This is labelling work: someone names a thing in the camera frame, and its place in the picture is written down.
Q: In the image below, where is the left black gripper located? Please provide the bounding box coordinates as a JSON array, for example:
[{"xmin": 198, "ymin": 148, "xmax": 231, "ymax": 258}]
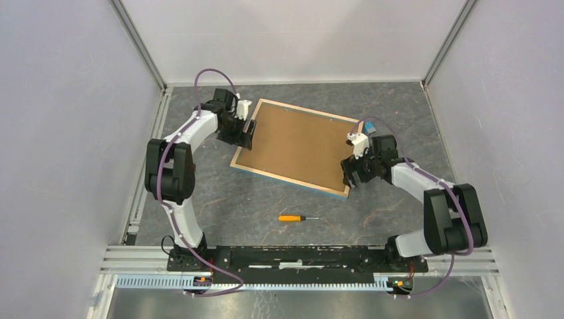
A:
[{"xmin": 216, "ymin": 113, "xmax": 256, "ymax": 151}]

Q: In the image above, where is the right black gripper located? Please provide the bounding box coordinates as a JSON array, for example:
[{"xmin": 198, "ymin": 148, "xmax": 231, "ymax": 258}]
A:
[{"xmin": 340, "ymin": 144, "xmax": 380, "ymax": 189}]

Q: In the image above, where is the blue picture frame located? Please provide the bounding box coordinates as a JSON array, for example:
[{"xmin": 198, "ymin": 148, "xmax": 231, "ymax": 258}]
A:
[{"xmin": 230, "ymin": 98, "xmax": 362, "ymax": 198}]

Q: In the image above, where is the yellow handled screwdriver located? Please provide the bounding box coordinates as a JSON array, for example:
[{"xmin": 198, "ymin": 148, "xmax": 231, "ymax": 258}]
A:
[{"xmin": 278, "ymin": 215, "xmax": 320, "ymax": 223}]

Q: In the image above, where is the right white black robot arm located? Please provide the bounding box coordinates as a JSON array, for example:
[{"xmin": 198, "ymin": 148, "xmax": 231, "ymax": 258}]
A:
[{"xmin": 341, "ymin": 133, "xmax": 488, "ymax": 271}]

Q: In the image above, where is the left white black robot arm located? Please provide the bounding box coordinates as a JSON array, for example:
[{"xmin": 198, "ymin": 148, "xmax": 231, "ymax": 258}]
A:
[{"xmin": 144, "ymin": 88, "xmax": 256, "ymax": 271}]

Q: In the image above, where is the small blue eraser block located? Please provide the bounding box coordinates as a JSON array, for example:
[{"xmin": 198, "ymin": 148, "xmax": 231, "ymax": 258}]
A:
[{"xmin": 362, "ymin": 121, "xmax": 376, "ymax": 136}]

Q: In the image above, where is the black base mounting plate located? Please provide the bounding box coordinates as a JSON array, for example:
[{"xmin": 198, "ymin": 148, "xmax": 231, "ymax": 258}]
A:
[{"xmin": 167, "ymin": 245, "xmax": 429, "ymax": 284}]

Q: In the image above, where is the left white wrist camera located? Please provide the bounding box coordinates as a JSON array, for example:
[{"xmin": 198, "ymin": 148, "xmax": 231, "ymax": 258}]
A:
[{"xmin": 235, "ymin": 93, "xmax": 252, "ymax": 120}]

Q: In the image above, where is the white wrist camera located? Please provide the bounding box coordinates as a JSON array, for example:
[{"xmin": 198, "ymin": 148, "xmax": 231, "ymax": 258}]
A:
[
  {"xmin": 347, "ymin": 132, "xmax": 370, "ymax": 160},
  {"xmin": 235, "ymin": 93, "xmax": 252, "ymax": 120}
]

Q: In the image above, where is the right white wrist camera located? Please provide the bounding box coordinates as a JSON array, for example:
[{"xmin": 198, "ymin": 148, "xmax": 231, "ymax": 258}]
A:
[{"xmin": 347, "ymin": 132, "xmax": 370, "ymax": 160}]

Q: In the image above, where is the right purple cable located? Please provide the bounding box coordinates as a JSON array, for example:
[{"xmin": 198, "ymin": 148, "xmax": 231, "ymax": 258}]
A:
[{"xmin": 348, "ymin": 116, "xmax": 475, "ymax": 300}]

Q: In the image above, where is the light blue cable comb strip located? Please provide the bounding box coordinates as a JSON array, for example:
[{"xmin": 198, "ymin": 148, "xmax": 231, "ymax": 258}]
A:
[{"xmin": 115, "ymin": 274, "xmax": 392, "ymax": 292}]

